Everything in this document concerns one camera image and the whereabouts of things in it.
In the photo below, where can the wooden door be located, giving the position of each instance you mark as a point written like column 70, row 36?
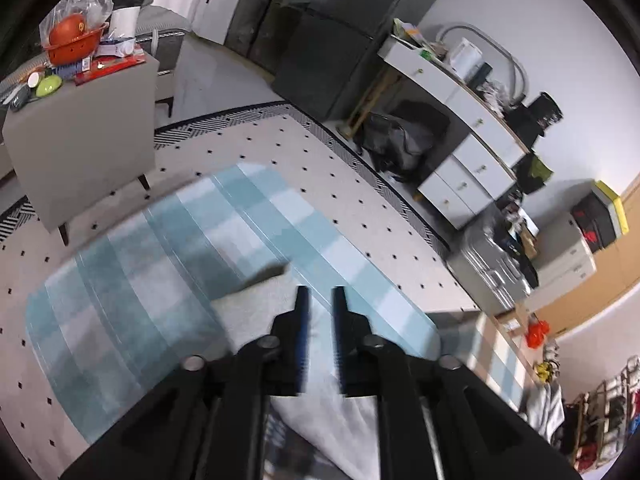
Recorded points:
column 600, row 285

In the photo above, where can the clear plastic bag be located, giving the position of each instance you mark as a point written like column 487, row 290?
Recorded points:
column 92, row 2

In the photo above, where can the black red shoebox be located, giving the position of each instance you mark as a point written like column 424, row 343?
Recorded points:
column 595, row 225

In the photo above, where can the grey refrigerator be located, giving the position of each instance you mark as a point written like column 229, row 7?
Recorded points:
column 415, row 0

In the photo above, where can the white blue packet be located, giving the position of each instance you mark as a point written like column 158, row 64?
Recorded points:
column 115, row 49

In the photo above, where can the checkered bed blanket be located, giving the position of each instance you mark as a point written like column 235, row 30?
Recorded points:
column 150, row 270

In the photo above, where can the white wardrobe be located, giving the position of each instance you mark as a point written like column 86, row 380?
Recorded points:
column 220, row 5

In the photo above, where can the white kettle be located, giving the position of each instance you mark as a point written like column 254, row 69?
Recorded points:
column 465, row 57

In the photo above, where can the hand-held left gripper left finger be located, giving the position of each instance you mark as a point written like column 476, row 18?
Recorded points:
column 302, row 340

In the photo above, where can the orange plastic basket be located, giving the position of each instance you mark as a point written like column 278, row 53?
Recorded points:
column 72, row 37

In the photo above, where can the wooden shoe rack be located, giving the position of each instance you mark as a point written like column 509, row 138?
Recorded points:
column 607, row 390

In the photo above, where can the white cylindrical container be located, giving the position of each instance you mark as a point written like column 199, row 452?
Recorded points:
column 122, row 22

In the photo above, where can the black bag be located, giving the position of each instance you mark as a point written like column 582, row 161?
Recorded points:
column 400, row 140

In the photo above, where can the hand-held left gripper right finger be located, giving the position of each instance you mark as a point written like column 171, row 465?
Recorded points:
column 341, row 340

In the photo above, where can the yellow lidded shoebox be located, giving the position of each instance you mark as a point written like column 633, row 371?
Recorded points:
column 612, row 200

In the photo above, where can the grey hoodie with red print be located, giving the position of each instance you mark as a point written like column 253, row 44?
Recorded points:
column 330, row 430

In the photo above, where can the beige side table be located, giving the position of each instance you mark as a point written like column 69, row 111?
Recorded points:
column 75, row 150

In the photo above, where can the white suitcase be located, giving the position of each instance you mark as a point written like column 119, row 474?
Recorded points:
column 565, row 255

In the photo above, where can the green oval object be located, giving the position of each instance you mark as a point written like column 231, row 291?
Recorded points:
column 49, row 86

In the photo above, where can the black canister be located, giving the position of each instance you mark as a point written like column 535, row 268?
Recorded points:
column 545, row 110

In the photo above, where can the dark grey cabinet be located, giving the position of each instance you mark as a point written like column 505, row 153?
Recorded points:
column 325, row 65

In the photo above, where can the silver suitcase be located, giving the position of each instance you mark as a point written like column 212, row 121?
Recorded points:
column 480, row 270

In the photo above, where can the white desk with drawers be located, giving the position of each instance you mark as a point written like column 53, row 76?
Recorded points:
column 480, row 110

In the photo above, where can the grey upholstered sofa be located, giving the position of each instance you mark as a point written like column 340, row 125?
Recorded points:
column 165, row 35

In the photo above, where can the red flat box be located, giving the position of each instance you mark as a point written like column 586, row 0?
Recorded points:
column 110, row 67

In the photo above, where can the green cloth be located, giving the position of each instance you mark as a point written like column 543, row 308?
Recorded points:
column 537, row 172

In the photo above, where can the orange bag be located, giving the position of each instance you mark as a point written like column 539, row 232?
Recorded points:
column 537, row 332

